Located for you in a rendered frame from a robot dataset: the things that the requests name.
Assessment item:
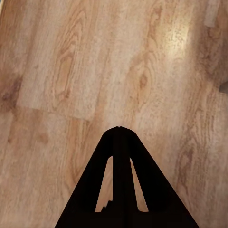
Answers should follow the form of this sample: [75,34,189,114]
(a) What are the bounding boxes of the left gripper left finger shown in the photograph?
[55,126,127,228]

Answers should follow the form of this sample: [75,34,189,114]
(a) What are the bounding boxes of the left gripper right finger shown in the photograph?
[119,126,199,228]

